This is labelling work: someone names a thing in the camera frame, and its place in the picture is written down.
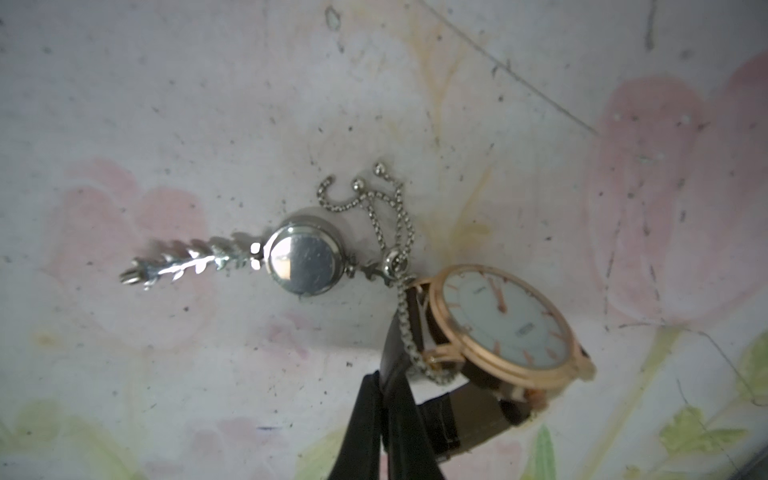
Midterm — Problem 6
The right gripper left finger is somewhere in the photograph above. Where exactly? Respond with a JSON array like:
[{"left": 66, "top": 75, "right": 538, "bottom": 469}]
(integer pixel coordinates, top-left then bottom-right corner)
[{"left": 328, "top": 371, "right": 386, "bottom": 480}]

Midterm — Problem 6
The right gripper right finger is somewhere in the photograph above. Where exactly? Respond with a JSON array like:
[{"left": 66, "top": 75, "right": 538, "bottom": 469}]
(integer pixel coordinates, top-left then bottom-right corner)
[{"left": 386, "top": 377, "right": 444, "bottom": 480}]

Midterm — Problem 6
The dark brown gold watch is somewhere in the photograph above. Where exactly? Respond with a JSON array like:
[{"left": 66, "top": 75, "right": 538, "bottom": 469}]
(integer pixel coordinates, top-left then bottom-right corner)
[{"left": 380, "top": 264, "right": 596, "bottom": 462}]

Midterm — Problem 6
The silver keychain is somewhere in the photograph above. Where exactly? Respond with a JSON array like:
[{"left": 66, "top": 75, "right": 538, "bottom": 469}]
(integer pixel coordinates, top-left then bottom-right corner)
[{"left": 119, "top": 161, "right": 459, "bottom": 385}]

